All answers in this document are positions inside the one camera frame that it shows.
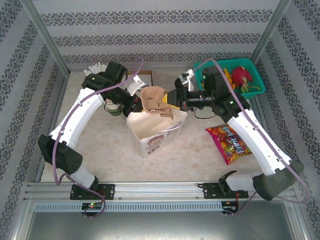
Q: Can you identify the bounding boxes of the brown pulp cup carrier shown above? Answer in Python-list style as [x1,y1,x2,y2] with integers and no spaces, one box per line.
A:
[139,85,175,121]

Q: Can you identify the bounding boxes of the brown cardboard napkin box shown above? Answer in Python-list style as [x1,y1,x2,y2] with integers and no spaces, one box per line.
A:
[126,70,154,87]

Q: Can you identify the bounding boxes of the white printed paper bag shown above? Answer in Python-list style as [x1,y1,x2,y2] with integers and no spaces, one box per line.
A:
[126,109,188,159]

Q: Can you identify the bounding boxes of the green paper cup stack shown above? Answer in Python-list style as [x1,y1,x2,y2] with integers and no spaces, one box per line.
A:
[103,98,124,118]

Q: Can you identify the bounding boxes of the white wrapped straw bundle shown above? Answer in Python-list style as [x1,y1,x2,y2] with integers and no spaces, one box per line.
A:
[83,63,109,76]

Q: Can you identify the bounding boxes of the white napkin stack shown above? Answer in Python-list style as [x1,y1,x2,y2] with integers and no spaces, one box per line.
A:
[139,73,153,87]

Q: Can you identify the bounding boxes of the pink dragon fruit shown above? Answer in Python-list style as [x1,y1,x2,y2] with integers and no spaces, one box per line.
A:
[229,65,261,94]

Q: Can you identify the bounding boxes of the colourful fruit candy bag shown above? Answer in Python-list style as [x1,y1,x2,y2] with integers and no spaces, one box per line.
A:
[205,123,253,166]

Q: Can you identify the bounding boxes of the teal plastic basket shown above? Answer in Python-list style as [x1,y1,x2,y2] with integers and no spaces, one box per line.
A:
[193,57,267,105]

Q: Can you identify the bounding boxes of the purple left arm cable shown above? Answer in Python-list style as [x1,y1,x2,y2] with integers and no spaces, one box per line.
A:
[51,56,145,187]

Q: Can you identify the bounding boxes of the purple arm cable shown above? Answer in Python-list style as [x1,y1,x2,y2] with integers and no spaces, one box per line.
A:
[51,56,145,187]
[192,58,312,205]

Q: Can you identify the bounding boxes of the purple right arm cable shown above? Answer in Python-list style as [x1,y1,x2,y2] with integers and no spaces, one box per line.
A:
[192,58,312,205]

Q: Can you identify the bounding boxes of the aluminium mounting rail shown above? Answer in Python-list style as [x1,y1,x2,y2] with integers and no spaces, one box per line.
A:
[24,181,295,201]

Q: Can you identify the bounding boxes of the aluminium frame post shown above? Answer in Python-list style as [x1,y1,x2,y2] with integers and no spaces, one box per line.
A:
[250,0,293,67]
[19,0,72,76]

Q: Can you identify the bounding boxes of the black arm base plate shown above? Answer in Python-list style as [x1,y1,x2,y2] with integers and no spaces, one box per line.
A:
[69,183,116,201]
[201,182,250,200]

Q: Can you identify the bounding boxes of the slotted grey cable duct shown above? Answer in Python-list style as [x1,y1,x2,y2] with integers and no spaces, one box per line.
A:
[33,201,224,213]

